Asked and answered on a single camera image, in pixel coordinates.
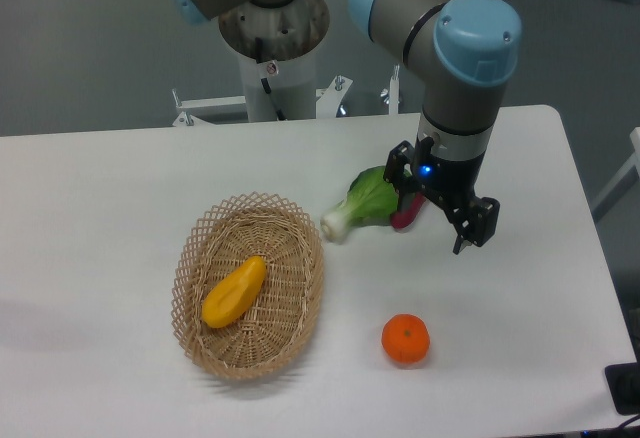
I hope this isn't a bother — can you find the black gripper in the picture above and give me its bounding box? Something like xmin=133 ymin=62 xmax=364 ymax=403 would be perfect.
xmin=383 ymin=135 xmax=500 ymax=254

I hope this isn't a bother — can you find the yellow mango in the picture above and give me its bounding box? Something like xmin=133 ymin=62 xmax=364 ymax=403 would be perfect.
xmin=201 ymin=256 xmax=267 ymax=329

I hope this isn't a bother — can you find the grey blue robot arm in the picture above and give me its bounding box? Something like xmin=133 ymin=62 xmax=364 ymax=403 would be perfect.
xmin=174 ymin=0 xmax=522 ymax=249

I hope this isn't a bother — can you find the woven wicker basket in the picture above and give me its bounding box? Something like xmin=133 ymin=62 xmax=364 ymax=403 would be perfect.
xmin=171 ymin=193 xmax=324 ymax=379

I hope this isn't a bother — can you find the red purple sweet potato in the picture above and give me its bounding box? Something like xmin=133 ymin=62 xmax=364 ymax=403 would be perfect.
xmin=390 ymin=193 xmax=426 ymax=231

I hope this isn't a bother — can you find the green bok choy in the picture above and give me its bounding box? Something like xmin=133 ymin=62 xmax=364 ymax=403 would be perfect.
xmin=320 ymin=166 xmax=398 ymax=243

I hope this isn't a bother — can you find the orange tangerine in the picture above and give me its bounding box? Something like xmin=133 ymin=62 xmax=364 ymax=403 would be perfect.
xmin=381 ymin=314 xmax=431 ymax=364

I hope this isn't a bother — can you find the white furniture at right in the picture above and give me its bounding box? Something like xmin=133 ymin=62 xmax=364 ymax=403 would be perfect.
xmin=590 ymin=127 xmax=639 ymax=223

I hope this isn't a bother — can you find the black device at edge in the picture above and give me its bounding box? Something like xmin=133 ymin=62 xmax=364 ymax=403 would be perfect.
xmin=604 ymin=362 xmax=639 ymax=415

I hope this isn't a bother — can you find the white metal base frame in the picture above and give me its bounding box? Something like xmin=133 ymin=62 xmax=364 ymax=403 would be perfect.
xmin=171 ymin=64 xmax=404 ymax=127

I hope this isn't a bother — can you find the black cable on pedestal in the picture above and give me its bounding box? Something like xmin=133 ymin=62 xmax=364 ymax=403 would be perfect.
xmin=255 ymin=36 xmax=288 ymax=122

